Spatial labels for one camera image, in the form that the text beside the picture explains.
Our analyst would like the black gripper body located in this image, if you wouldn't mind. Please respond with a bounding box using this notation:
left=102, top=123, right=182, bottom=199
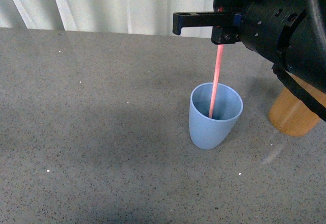
left=211, top=0, right=306, bottom=59

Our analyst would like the black cable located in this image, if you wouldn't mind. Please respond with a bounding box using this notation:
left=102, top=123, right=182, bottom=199
left=271, top=0, right=326, bottom=122

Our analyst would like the bamboo chopstick holder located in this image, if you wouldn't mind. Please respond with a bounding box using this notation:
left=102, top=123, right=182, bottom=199
left=268, top=88, right=321, bottom=137

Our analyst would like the pink chopstick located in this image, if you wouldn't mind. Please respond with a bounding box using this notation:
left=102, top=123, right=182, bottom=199
left=208, top=44, right=224, bottom=118

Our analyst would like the white curtain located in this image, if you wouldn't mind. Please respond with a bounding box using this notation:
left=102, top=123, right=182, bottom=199
left=1, top=0, right=213, bottom=36

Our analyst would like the black gripper finger side view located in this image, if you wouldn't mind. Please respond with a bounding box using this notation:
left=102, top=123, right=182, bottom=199
left=172, top=12, right=235, bottom=36

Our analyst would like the light blue plastic cup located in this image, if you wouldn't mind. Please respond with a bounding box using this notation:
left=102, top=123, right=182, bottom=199
left=189, top=82, right=243, bottom=150

